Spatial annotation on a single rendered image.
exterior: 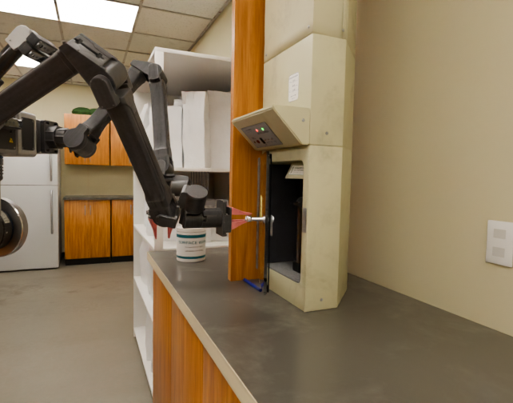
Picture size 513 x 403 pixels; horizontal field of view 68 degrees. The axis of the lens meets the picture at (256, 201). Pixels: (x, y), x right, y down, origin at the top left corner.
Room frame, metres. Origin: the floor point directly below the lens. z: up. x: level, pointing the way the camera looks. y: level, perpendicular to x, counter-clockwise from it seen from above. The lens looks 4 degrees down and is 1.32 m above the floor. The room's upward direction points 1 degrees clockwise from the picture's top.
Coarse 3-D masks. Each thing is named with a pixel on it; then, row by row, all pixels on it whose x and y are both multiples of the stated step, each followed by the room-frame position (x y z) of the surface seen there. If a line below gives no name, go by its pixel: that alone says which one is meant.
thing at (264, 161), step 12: (264, 156) 1.09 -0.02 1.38; (264, 168) 1.08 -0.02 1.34; (264, 180) 1.07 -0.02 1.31; (264, 192) 1.06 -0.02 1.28; (264, 204) 1.05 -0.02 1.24; (264, 216) 1.05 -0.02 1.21; (264, 228) 1.04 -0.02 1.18; (264, 240) 1.03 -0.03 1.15; (264, 252) 1.03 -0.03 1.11; (264, 264) 1.03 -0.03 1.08; (264, 276) 1.03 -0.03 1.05; (264, 288) 1.03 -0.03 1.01
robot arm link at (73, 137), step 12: (132, 72) 1.47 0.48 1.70; (144, 72) 1.46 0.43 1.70; (132, 84) 1.46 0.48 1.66; (96, 120) 1.42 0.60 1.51; (108, 120) 1.45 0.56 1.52; (72, 132) 1.38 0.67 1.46; (84, 132) 1.38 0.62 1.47; (96, 132) 1.42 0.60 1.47; (72, 144) 1.37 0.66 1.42; (84, 144) 1.38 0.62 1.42; (96, 144) 1.47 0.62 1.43; (84, 156) 1.44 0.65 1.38
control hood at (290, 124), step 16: (256, 112) 1.10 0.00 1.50; (272, 112) 1.03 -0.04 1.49; (288, 112) 1.03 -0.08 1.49; (304, 112) 1.05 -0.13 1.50; (240, 128) 1.28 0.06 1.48; (272, 128) 1.10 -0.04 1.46; (288, 128) 1.03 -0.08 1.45; (304, 128) 1.05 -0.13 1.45; (288, 144) 1.10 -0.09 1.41; (304, 144) 1.05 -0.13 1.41
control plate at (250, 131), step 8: (248, 128) 1.23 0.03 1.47; (256, 128) 1.18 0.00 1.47; (264, 128) 1.14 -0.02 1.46; (248, 136) 1.28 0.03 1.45; (256, 136) 1.23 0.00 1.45; (264, 136) 1.18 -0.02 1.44; (272, 136) 1.14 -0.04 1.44; (256, 144) 1.28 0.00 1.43; (264, 144) 1.23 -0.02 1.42; (272, 144) 1.18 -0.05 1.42; (280, 144) 1.14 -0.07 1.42
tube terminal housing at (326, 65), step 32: (288, 64) 1.18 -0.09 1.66; (320, 64) 1.07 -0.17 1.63; (352, 64) 1.23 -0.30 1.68; (320, 96) 1.07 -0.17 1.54; (352, 96) 1.26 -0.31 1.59; (320, 128) 1.07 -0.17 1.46; (288, 160) 1.16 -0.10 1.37; (320, 160) 1.07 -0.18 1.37; (320, 192) 1.07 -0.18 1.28; (320, 224) 1.07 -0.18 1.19; (320, 256) 1.07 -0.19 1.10; (288, 288) 1.14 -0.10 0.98; (320, 288) 1.08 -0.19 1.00
